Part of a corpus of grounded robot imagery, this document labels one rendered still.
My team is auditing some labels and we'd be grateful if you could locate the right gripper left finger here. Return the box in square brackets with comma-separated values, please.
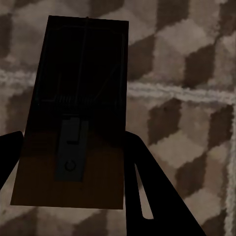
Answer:
[0, 131, 24, 190]

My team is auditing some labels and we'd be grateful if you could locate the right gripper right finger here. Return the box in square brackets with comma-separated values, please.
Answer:
[123, 131, 206, 236]

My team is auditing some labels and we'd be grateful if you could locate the mousetrap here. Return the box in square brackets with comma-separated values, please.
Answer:
[10, 15, 129, 210]

